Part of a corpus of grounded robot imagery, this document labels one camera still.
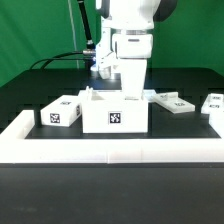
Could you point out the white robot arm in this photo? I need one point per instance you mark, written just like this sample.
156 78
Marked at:
129 16

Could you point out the white cabinet door panel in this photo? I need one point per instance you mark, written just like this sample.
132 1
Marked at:
173 103

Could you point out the white cabinet body box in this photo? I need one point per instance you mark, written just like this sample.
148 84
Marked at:
110 116

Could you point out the white base tag plate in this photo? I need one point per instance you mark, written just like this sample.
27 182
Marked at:
112 94

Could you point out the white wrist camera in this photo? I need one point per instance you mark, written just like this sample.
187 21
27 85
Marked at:
105 63

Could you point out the white cabinet top block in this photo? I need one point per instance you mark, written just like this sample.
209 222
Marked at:
62 112

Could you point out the white U-shaped obstacle wall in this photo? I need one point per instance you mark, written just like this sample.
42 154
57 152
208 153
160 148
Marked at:
16 147

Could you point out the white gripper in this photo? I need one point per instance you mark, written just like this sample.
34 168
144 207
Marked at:
132 52

